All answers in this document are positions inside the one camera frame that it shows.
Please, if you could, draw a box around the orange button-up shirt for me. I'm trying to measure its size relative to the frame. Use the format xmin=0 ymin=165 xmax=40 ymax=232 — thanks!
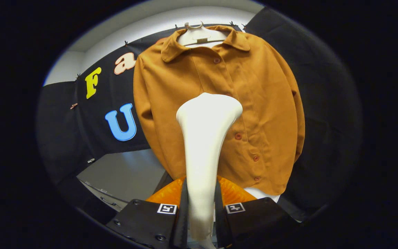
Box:
xmin=133 ymin=25 xmax=306 ymax=196

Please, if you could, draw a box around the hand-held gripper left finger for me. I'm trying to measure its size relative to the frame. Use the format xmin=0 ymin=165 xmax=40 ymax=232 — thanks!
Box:
xmin=106 ymin=176 xmax=188 ymax=249

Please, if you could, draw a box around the white clothes hanger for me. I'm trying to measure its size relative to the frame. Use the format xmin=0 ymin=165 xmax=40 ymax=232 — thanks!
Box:
xmin=178 ymin=21 xmax=228 ymax=47

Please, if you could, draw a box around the white garment steamer head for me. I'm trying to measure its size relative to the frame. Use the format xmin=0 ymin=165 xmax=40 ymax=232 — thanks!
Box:
xmin=176 ymin=92 xmax=244 ymax=243

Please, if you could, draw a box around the white garment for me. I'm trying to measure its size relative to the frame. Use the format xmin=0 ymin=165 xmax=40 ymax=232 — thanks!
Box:
xmin=244 ymin=187 xmax=282 ymax=203

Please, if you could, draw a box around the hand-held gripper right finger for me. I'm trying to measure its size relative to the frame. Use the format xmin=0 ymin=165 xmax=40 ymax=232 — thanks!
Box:
xmin=215 ymin=176 xmax=300 ymax=249

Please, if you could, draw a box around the black backdrop cloth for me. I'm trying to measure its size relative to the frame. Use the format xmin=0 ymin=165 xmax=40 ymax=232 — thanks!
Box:
xmin=37 ymin=7 xmax=363 ymax=225

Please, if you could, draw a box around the black cabinet handle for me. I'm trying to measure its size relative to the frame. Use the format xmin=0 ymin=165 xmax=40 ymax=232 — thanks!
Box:
xmin=100 ymin=196 xmax=122 ymax=208

